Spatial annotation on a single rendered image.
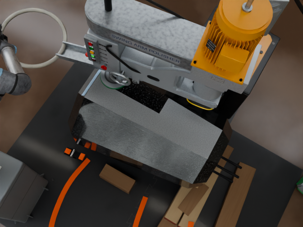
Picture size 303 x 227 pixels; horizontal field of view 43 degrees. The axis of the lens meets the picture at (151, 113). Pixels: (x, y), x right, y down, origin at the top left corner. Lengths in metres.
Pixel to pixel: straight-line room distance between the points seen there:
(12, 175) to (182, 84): 1.29
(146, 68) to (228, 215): 1.68
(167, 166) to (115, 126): 0.48
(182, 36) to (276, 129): 2.04
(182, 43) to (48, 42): 2.23
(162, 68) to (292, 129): 1.99
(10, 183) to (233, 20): 1.82
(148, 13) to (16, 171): 1.39
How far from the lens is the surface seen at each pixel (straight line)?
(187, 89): 2.43
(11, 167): 2.79
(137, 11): 2.13
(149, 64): 2.30
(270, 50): 3.30
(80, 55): 2.87
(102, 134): 2.91
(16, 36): 4.16
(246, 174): 3.58
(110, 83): 2.85
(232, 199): 3.51
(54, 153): 3.61
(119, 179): 3.38
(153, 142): 2.79
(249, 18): 1.70
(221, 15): 1.69
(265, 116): 3.88
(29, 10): 3.10
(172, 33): 2.07
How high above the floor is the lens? 3.47
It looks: 71 degrees down
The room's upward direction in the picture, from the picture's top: 9 degrees clockwise
